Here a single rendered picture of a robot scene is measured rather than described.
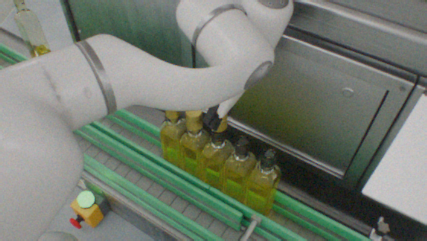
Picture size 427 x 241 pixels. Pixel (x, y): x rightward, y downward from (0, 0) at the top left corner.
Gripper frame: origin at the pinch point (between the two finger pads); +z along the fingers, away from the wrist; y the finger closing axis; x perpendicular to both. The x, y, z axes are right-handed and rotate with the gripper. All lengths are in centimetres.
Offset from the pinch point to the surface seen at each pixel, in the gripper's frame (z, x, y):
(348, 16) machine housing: -23.8, 10.0, -12.8
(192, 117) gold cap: 3.8, -4.2, 1.7
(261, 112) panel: 7.8, 6.1, -12.6
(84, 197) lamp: 39.6, -20.1, 18.9
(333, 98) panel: -7.9, 16.5, -12.4
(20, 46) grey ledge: 54, -83, -13
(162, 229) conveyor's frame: 31.9, 2.3, 15.4
